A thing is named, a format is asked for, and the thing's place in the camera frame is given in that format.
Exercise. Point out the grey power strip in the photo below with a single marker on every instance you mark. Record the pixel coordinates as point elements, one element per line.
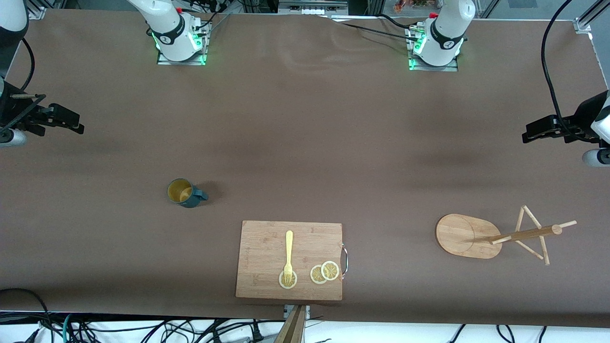
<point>312,8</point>

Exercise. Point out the black plug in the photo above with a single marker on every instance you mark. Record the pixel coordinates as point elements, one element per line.
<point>257,333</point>

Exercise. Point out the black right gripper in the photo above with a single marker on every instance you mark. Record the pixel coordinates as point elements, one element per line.
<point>10,110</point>

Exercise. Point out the metal bracket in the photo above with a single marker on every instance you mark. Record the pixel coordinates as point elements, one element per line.
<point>307,312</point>

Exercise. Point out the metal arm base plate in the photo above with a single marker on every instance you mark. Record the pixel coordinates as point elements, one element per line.
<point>198,59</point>
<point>450,68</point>

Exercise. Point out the lemon slice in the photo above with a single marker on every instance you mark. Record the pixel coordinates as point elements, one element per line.
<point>315,275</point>
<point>293,282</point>
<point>330,270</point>

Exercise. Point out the wooden beam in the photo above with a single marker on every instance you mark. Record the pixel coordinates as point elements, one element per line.
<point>291,328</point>

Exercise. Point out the wooden mug rack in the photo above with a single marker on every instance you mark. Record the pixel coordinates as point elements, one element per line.
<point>464,236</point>

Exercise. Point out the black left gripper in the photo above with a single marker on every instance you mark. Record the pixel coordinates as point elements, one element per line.
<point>582,117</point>

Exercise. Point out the teal cup yellow inside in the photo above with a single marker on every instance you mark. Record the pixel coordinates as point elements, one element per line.
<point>183,193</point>

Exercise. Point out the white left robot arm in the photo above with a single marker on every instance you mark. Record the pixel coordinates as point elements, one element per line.
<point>445,33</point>

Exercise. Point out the yellow plastic fork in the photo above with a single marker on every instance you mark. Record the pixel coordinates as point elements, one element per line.
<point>289,247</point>

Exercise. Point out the bamboo cutting board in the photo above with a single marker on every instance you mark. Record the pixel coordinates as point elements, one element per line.
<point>267,257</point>

